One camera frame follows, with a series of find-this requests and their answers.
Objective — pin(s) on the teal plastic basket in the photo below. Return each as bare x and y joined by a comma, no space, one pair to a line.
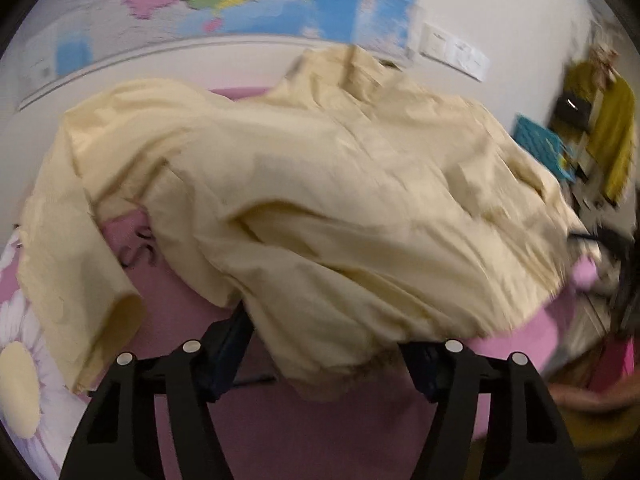
537,142

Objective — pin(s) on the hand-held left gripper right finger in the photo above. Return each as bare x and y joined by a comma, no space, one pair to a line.
425,371

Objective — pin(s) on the person's right forearm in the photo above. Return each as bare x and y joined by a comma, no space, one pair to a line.
590,400

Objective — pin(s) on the cream yellow shirt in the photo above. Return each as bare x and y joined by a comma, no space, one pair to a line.
325,185

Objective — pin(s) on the pink floral bed sheet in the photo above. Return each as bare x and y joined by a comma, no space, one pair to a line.
350,435

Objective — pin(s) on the white wall switch panel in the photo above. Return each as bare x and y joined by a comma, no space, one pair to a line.
452,50

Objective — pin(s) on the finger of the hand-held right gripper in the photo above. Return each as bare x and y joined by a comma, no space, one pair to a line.
585,237

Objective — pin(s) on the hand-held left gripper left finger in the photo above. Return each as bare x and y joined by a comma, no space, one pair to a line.
229,357

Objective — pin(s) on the small black bag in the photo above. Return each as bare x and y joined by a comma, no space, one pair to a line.
572,108

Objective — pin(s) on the bright pink cloth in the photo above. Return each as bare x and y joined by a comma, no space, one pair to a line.
617,365

